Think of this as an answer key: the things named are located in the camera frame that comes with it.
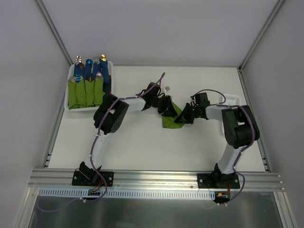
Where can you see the blue napkin roll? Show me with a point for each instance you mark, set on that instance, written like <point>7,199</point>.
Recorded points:
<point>88,69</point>
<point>79,67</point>
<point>96,67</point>
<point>104,68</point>

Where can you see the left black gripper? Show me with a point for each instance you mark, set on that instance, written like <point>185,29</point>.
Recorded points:
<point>165,104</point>

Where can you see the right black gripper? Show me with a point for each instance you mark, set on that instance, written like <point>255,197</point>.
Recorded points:
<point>189,111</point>

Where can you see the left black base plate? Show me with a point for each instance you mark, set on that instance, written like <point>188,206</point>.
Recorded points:
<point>92,179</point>

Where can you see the green napkin roll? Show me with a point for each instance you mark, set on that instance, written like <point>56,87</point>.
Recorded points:
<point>72,99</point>
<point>80,91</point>
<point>90,93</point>
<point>99,93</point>

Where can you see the green paper napkin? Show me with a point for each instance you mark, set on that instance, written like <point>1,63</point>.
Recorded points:
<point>169,122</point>

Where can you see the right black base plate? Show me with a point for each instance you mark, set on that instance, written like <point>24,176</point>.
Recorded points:
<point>222,181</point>

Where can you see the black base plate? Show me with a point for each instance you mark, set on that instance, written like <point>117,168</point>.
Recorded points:
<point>222,181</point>
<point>92,179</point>

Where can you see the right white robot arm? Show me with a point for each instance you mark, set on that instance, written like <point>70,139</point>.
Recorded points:
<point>240,131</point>

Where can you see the white slotted cable duct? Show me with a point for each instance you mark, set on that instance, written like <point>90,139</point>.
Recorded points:
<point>128,194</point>

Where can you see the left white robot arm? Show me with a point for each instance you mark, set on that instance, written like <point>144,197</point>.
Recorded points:
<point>107,120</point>

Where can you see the white utensil tray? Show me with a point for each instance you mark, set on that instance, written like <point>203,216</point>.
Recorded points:
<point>231,100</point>

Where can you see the white basket of rolls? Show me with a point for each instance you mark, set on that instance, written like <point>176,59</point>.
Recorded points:
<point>107,89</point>

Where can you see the aluminium mounting rail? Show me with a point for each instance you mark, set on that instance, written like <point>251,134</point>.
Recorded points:
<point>156,180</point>

